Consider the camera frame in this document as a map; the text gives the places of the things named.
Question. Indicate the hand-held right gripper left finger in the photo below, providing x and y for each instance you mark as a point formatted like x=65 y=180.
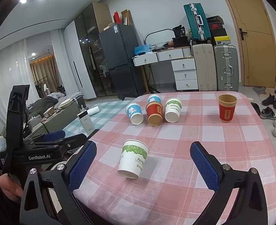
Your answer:
x=83 y=166

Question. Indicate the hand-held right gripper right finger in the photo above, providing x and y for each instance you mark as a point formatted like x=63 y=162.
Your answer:
x=204 y=166

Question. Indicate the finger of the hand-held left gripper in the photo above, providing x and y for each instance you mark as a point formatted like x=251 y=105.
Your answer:
x=74 y=140
x=54 y=135

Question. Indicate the white green print paper cup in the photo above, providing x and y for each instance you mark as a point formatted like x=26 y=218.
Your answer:
x=134 y=161
x=173 y=109

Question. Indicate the red paper cup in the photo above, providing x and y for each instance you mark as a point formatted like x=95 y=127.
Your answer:
x=153 y=111
x=227 y=112

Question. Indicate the blue paper cup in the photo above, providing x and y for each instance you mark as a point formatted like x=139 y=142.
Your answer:
x=133 y=111
x=154 y=98

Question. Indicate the person's left hand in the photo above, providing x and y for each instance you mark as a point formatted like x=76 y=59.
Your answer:
x=10 y=187

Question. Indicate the grey sofa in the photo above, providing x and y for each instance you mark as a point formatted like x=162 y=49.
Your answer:
x=58 y=121

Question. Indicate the white power station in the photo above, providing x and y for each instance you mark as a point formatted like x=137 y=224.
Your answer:
x=86 y=124

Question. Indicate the dark blanket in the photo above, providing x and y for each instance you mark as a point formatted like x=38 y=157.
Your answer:
x=44 y=103

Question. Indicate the white paper roll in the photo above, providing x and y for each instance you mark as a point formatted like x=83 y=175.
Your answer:
x=94 y=110

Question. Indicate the pink checked tablecloth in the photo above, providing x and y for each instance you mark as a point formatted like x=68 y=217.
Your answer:
x=175 y=145

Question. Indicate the green checked floor mat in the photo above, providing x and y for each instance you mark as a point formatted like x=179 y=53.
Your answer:
x=109 y=112

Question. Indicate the white sheer curtain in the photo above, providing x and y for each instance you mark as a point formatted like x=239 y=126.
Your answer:
x=11 y=75

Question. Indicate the brown curtain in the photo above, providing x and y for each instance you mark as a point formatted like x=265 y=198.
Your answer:
x=44 y=70

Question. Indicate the row of shoes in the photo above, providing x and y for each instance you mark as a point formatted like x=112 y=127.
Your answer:
x=268 y=113

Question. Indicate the dark glass door cabinet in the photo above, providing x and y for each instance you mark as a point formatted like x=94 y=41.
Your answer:
x=88 y=51

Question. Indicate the white drawer unit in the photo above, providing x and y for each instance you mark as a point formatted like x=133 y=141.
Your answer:
x=184 y=75

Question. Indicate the grey door mat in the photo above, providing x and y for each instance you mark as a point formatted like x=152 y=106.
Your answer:
x=259 y=90

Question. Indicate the beige suitcase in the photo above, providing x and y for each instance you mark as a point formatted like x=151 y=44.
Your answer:
x=203 y=68

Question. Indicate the silver suitcase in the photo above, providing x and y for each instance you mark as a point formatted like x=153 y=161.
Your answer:
x=222 y=68

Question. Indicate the dark grey fridge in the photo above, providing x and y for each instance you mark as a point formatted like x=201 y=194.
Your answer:
x=121 y=51

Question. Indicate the blue plastic bag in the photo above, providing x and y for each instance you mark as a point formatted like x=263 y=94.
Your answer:
x=141 y=49

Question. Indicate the white desk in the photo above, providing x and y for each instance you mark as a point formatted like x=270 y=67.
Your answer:
x=169 y=55

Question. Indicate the wooden door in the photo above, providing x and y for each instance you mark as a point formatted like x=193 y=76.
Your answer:
x=257 y=51

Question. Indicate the yellow black shoe box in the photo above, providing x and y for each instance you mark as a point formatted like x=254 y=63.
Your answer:
x=221 y=40

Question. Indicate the red bag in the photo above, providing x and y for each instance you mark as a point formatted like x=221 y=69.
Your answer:
x=117 y=17

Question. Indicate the black bag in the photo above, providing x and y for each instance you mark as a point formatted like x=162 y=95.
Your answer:
x=180 y=37

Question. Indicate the cardboard box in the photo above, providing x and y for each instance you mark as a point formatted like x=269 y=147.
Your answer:
x=126 y=17

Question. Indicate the arched desk lamp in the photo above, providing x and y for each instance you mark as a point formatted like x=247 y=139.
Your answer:
x=152 y=31

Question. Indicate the black red shoe box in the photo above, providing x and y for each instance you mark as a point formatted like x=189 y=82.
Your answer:
x=216 y=26

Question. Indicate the teal suitcase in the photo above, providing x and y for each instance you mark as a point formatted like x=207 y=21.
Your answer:
x=194 y=21

